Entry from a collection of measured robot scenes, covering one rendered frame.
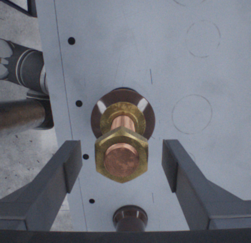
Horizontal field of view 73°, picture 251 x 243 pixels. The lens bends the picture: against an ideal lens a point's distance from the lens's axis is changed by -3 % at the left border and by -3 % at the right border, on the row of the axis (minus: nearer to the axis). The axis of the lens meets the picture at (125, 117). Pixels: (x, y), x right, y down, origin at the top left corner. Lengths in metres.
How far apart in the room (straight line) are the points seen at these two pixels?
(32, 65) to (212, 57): 0.40
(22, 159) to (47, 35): 1.96
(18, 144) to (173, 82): 1.99
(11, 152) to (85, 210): 1.87
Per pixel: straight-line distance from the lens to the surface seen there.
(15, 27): 2.01
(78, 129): 0.37
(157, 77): 0.34
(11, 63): 0.54
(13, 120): 0.52
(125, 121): 0.20
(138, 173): 0.16
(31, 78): 0.50
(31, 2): 1.83
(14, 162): 2.32
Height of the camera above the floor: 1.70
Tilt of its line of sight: 75 degrees down
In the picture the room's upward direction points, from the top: 180 degrees counter-clockwise
